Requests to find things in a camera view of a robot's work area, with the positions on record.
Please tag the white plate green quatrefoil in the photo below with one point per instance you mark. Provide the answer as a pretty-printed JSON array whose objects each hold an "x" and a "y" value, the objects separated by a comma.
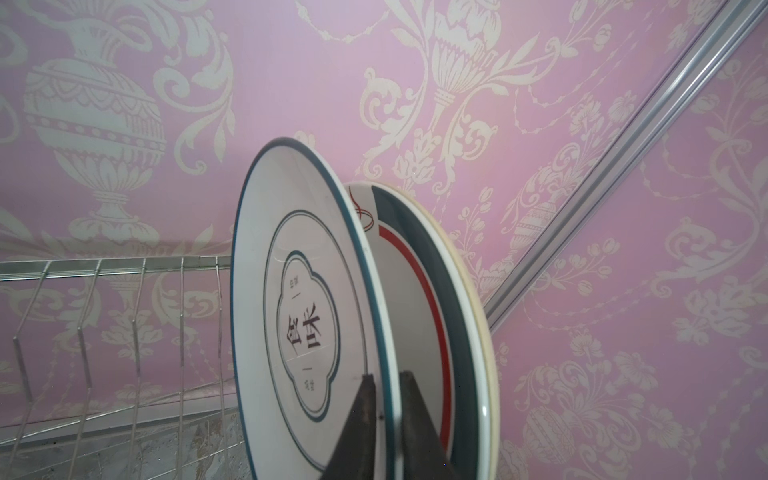
[{"x": 309, "y": 319}]

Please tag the white plate teal red rim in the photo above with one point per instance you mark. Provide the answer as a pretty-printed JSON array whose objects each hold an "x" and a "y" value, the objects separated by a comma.
[{"x": 437, "y": 355}]

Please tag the plain cream plate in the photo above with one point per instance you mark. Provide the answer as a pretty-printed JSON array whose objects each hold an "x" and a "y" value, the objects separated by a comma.
[{"x": 473, "y": 323}]

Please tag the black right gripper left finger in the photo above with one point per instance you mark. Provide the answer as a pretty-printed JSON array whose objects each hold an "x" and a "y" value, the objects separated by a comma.
[{"x": 354, "y": 455}]

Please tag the aluminium corner post right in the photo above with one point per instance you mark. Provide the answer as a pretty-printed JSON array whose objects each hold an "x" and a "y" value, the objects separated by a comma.
[{"x": 723, "y": 34}]

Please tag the chrome wire dish rack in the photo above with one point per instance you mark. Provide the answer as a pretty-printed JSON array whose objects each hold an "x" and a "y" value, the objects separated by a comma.
[{"x": 118, "y": 368}]

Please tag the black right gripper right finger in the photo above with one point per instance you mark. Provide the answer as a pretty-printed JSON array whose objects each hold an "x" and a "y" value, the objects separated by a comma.
[{"x": 424, "y": 456}]

